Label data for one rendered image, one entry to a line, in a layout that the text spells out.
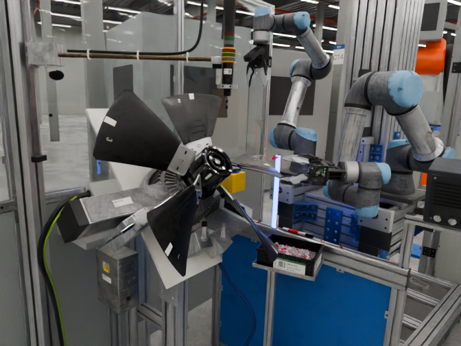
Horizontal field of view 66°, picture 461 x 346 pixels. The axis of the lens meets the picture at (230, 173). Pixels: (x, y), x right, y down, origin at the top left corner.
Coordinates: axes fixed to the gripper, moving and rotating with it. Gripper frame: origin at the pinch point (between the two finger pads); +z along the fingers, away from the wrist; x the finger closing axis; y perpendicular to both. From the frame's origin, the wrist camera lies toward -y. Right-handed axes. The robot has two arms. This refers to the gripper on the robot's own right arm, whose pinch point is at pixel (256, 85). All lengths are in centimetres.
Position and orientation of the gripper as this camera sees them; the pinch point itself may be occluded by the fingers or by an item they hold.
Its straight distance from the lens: 175.9
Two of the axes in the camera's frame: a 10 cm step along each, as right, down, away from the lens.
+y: 6.4, -1.4, 7.6
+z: -0.3, 9.8, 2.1
